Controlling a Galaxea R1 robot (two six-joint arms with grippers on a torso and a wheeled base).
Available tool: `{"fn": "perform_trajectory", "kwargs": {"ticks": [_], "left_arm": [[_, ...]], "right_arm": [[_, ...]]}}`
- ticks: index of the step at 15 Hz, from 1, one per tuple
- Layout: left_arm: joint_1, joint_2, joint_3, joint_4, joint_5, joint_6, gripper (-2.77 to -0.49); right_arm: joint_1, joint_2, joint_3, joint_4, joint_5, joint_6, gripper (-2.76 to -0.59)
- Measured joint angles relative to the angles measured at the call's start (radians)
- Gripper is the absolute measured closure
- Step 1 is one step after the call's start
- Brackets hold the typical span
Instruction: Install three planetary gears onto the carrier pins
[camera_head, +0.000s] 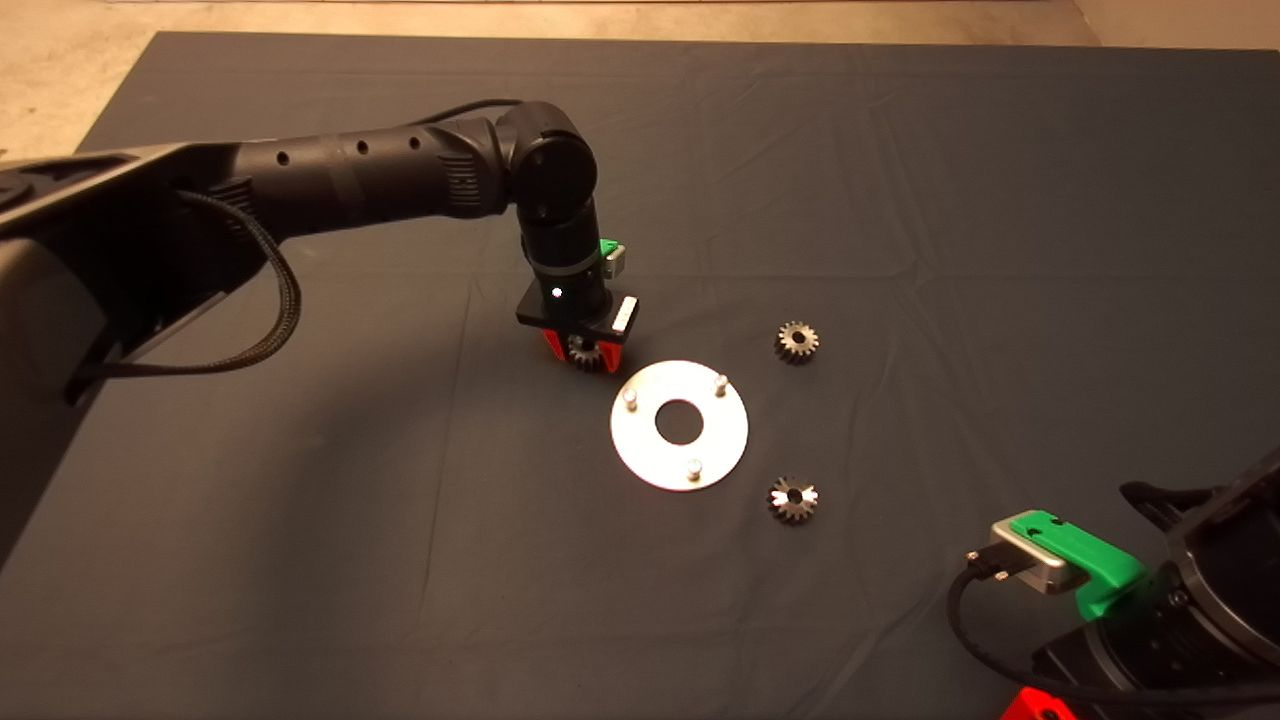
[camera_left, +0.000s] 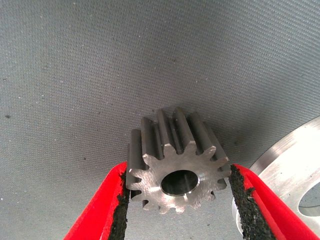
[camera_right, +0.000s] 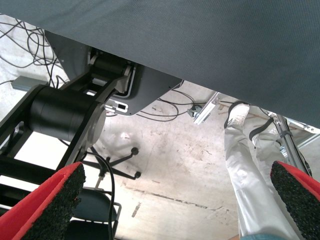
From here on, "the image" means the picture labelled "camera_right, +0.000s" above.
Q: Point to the dark grey chassis panel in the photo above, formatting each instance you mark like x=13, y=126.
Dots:
x=150, y=87

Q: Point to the black office chair base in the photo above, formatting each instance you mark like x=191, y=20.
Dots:
x=120, y=160

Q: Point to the dark grey table cloth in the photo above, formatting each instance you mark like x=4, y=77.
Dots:
x=200, y=37

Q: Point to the aluminium profile bar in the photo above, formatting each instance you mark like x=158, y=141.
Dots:
x=206, y=110

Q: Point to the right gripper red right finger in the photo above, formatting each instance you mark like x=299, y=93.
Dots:
x=300, y=200

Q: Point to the grey floor box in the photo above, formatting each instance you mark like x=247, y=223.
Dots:
x=27, y=82

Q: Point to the person in white trousers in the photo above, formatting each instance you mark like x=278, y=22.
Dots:
x=247, y=175

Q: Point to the black robot torso frame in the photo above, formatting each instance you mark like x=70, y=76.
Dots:
x=57, y=112

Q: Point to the aluminium table leg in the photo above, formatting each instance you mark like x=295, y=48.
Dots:
x=287, y=142

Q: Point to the dark folding chair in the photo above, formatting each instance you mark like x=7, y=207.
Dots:
x=95, y=207

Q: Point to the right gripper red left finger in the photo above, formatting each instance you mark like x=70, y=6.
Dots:
x=37, y=212

